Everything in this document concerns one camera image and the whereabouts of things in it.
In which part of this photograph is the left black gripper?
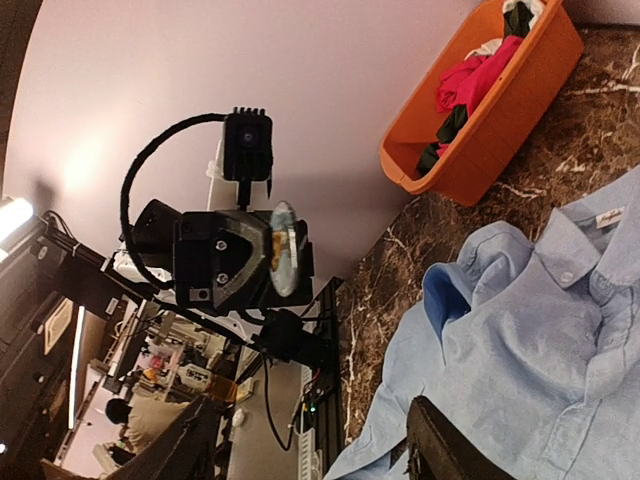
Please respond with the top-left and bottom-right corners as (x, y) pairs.
(130, 198), (317, 311)

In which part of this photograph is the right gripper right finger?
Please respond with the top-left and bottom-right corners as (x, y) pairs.
(407, 396), (512, 480)

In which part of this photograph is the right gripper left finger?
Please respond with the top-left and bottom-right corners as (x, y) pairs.
(103, 396), (220, 480)

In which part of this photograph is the light blue shirt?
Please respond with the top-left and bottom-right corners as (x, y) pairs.
(327, 170), (639, 479)

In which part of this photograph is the red cloth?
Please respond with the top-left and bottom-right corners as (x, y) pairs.
(433, 35), (524, 158)

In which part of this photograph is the white cloth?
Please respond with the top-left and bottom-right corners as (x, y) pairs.
(468, 0), (546, 61)

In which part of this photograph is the dark green cloth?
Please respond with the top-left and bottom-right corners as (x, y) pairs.
(417, 1), (545, 176)

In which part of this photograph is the orange plastic basket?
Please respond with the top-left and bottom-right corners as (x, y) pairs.
(379, 1), (584, 206)

